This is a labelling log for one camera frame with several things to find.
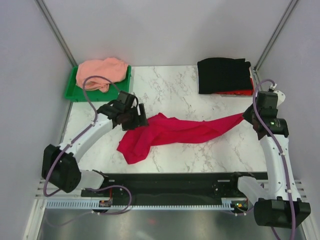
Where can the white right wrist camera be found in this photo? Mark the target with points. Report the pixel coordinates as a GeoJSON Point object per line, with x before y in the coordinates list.
{"type": "Point", "coordinates": [280, 95]}

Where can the grey slotted cable duct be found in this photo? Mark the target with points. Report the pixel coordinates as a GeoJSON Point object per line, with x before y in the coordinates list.
{"type": "Point", "coordinates": [60, 204]}

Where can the right aluminium frame post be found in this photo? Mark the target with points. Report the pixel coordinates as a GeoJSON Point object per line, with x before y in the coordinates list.
{"type": "Point", "coordinates": [277, 31]}

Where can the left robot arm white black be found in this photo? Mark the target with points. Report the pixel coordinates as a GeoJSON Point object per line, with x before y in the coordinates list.
{"type": "Point", "coordinates": [60, 163]}

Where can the folded red t shirt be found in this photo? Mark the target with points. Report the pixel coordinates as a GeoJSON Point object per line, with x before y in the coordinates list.
{"type": "Point", "coordinates": [239, 92]}

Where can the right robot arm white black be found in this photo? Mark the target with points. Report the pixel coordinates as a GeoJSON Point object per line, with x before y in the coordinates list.
{"type": "Point", "coordinates": [280, 205]}

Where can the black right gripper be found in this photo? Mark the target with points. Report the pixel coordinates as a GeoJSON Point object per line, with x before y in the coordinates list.
{"type": "Point", "coordinates": [247, 115]}

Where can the salmon pink t shirt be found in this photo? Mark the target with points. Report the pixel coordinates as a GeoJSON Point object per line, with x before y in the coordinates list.
{"type": "Point", "coordinates": [110, 68]}

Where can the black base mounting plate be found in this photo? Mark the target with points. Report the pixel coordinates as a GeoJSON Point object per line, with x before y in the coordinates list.
{"type": "Point", "coordinates": [172, 188]}

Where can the crimson red t shirt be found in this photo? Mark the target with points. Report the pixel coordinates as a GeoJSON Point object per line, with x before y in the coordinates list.
{"type": "Point", "coordinates": [161, 130]}

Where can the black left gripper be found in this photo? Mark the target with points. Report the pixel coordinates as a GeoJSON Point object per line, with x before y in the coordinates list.
{"type": "Point", "coordinates": [140, 121]}

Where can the aluminium frame post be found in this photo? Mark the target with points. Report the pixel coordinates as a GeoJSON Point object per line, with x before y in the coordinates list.
{"type": "Point", "coordinates": [277, 31]}
{"type": "Point", "coordinates": [56, 31]}

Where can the folded black t shirt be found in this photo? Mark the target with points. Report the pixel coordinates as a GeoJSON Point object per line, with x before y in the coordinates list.
{"type": "Point", "coordinates": [219, 73]}

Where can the green plastic tray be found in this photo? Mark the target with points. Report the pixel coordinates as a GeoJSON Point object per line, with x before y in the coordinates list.
{"type": "Point", "coordinates": [75, 94]}

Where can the left aluminium frame post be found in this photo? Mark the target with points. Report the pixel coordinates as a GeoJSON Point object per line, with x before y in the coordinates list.
{"type": "Point", "coordinates": [56, 31]}

